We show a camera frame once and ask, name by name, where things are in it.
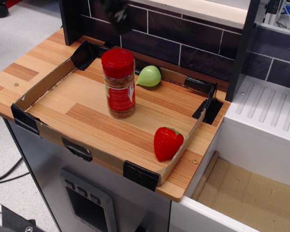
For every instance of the dark shelf post right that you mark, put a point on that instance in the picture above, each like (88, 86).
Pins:
(236, 78)

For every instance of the dark shelf post left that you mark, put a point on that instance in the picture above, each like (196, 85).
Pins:
(71, 20)

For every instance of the green toy pear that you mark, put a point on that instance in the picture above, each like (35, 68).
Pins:
(149, 76)

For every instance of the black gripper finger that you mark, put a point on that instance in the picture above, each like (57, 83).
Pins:
(119, 14)

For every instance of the grey oven control panel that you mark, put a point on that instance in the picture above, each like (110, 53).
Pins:
(94, 207)

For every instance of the red toy strawberry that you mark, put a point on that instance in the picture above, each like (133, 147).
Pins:
(167, 142)

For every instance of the dark shelf post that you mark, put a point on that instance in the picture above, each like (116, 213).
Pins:
(71, 20)
(236, 78)

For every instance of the white ribbed sink drainer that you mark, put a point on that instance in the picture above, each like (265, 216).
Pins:
(262, 107)

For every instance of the taped cardboard fence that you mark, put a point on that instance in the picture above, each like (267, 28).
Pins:
(69, 106)

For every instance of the red-lidded spice bottle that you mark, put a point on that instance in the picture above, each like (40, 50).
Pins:
(118, 70)

